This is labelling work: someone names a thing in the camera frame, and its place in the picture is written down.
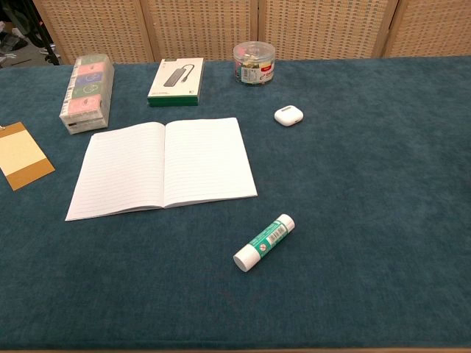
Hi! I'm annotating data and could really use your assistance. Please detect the brown and cream paper bookmark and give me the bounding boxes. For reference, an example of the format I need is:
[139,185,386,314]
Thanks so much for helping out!
[0,121,56,192]

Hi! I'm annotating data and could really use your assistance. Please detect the wrapped pack of tissue packets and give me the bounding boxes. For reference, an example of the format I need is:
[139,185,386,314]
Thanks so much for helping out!
[59,54,116,135]

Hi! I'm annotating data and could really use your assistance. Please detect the white earbuds case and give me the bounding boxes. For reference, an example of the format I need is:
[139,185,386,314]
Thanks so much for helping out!
[274,105,305,128]

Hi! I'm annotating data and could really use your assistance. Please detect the teal tablecloth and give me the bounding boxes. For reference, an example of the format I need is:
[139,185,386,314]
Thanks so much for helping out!
[0,54,471,351]

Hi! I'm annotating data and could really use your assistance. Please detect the black tripod stand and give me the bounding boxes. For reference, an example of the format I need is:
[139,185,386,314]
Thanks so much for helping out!
[29,0,62,66]

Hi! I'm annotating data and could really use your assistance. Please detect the white green USB hub box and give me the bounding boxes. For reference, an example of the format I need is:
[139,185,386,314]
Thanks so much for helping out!
[146,57,205,108]

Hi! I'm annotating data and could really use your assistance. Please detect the clear jar of binder clips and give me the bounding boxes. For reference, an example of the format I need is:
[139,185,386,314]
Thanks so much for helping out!
[233,40,277,88]

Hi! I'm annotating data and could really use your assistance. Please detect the white green glue stick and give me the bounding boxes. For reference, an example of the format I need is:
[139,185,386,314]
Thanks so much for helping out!
[233,213,296,274]

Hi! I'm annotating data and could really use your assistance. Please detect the wicker folding screen panel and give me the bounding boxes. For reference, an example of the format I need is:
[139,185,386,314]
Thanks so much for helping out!
[256,0,399,60]
[382,0,471,59]
[32,0,155,65]
[139,0,261,63]

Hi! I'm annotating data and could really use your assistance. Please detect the open lined white notebook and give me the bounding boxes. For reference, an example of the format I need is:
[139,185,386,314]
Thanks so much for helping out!
[65,117,258,222]

